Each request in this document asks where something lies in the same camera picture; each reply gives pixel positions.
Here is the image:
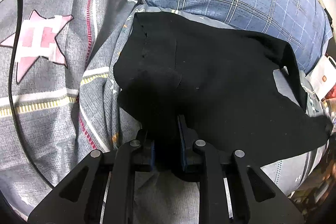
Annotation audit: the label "black cable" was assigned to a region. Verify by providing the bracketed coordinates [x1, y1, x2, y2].
[0, 0, 55, 188]

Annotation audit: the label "black pants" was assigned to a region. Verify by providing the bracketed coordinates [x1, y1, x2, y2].
[113, 12, 332, 167]

